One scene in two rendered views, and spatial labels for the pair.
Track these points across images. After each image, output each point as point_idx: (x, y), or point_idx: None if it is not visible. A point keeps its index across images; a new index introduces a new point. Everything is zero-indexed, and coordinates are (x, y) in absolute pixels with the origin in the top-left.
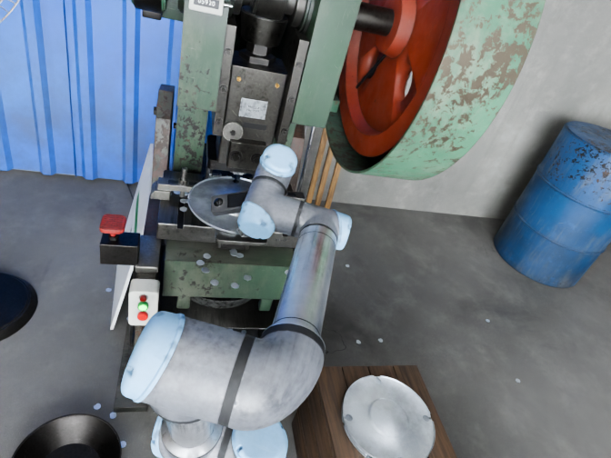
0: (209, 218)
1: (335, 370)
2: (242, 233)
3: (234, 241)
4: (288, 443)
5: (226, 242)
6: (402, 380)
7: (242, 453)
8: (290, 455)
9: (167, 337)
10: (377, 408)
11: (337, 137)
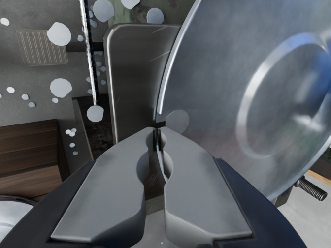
0: (240, 1)
1: (56, 183)
2: (71, 186)
3: (113, 106)
4: (35, 116)
5: (108, 75)
6: None
7: None
8: (23, 117)
9: None
10: (2, 231)
11: None
